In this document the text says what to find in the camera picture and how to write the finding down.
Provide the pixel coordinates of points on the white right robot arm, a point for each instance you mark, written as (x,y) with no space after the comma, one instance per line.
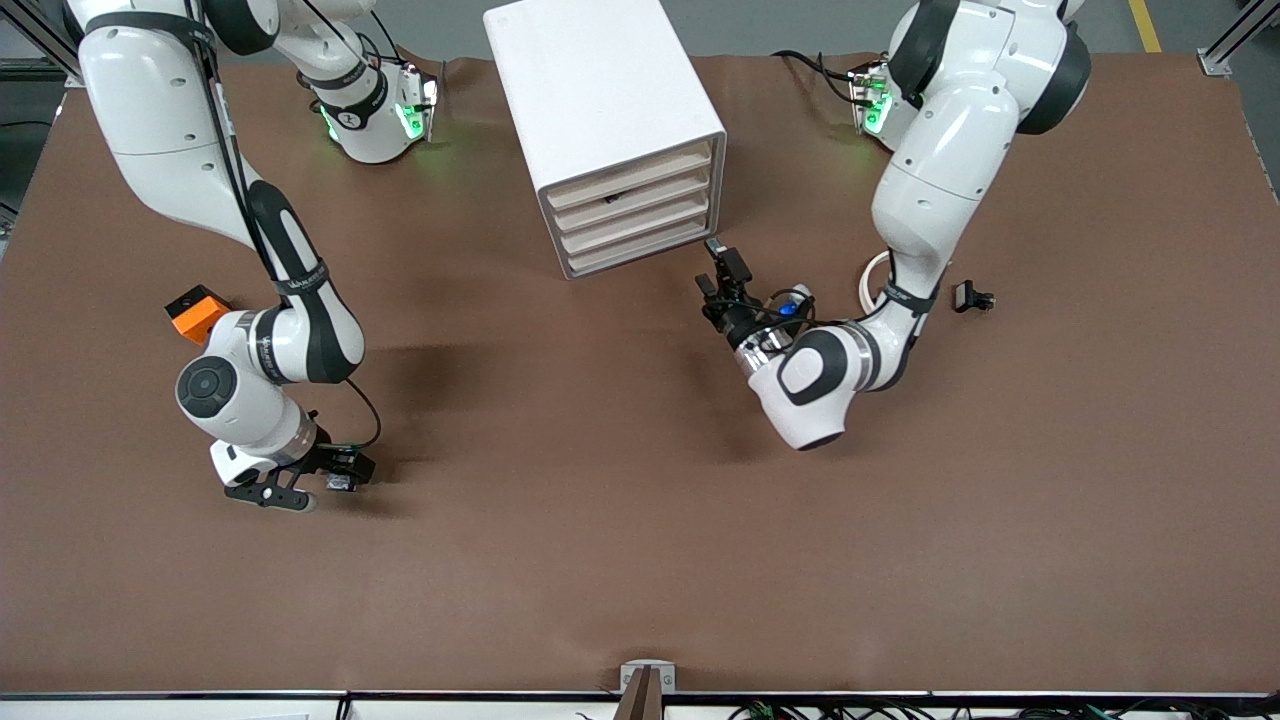
(160,120)

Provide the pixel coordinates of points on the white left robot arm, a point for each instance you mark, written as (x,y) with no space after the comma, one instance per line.
(950,150)

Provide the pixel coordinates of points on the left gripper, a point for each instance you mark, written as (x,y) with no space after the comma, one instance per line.
(733,320)

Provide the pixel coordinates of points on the orange and black block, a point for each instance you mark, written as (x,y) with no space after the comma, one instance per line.
(190,320)

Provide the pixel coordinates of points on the brown table cover mat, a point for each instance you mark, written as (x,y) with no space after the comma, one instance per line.
(640,500)

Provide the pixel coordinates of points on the silver base connector plate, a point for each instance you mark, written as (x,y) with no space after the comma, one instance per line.
(420,105)
(868,100)

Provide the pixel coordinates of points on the small black clip component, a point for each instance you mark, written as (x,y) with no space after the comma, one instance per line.
(968,296)

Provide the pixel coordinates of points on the aluminium frame profile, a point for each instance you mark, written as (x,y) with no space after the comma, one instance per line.
(40,40)
(1235,35)

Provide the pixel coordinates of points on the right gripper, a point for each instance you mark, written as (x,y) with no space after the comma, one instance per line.
(327,458)

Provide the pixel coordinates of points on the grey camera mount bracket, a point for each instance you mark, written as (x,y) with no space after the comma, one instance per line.
(647,685)

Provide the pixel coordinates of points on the green push button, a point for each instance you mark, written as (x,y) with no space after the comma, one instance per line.
(342,484)

